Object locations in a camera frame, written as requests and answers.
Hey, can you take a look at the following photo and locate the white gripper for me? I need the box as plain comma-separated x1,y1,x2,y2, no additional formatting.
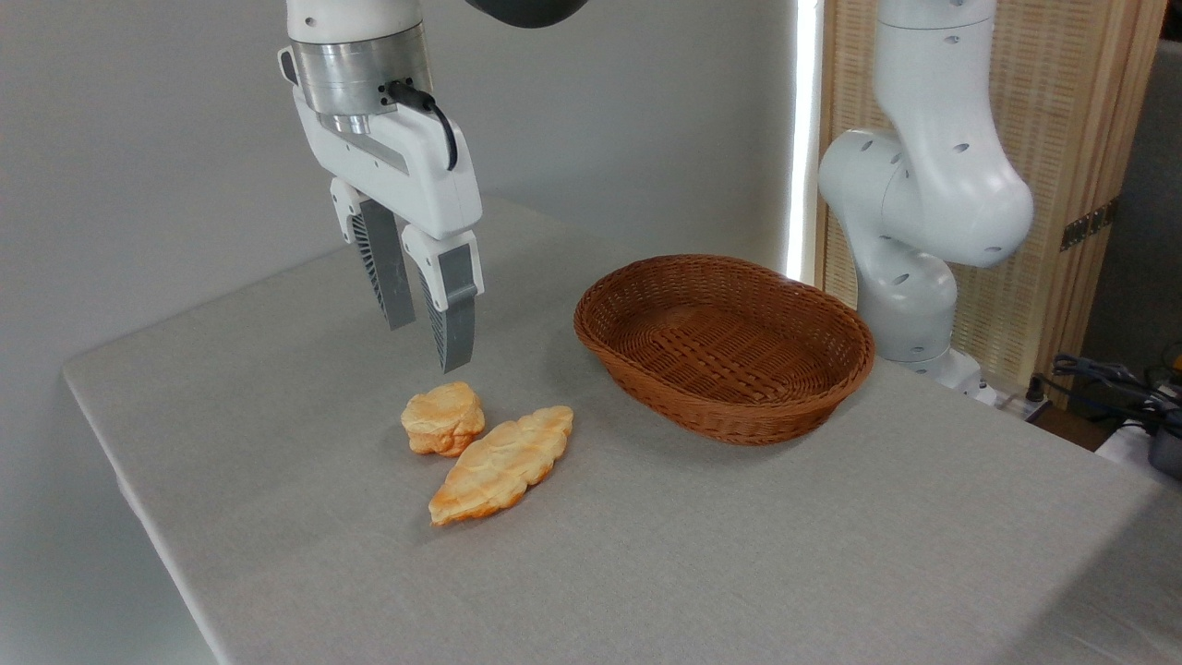
292,86,485,374

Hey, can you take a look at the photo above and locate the small round bread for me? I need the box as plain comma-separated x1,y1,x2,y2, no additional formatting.
401,381,487,458

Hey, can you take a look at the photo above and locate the long croissant bread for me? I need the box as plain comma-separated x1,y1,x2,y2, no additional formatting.
428,405,574,527

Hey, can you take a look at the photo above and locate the brown wicker basket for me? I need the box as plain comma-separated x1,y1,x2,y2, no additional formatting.
573,254,876,446

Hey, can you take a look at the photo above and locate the grey tablecloth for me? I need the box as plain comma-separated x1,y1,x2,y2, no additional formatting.
63,192,1182,665

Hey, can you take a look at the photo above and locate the white power strip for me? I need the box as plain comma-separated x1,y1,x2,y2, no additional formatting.
993,388,1054,419

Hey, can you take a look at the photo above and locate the metal screen hinge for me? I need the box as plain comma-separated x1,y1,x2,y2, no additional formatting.
1060,199,1120,252

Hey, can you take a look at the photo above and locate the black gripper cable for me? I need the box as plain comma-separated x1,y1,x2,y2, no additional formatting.
386,80,460,173

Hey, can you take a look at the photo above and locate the black cable bundle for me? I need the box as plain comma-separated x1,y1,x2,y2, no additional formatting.
1030,354,1182,437

